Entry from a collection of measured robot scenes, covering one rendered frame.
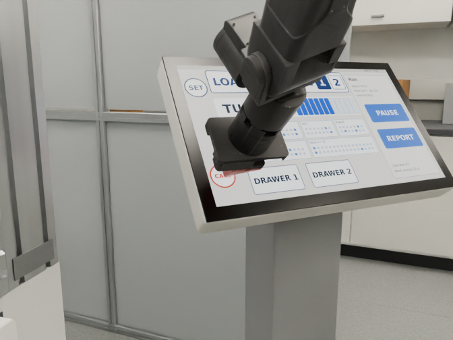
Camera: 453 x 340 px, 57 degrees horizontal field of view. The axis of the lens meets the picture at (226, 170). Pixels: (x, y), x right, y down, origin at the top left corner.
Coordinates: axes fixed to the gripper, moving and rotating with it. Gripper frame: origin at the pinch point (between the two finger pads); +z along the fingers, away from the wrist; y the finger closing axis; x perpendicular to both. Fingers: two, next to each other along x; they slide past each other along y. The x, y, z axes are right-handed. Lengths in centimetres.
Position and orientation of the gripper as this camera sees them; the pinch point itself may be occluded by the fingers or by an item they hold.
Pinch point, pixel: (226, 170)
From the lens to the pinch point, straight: 61.9
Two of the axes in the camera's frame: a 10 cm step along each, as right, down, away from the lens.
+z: -3.2, 4.7, 8.2
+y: -9.1, 0.8, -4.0
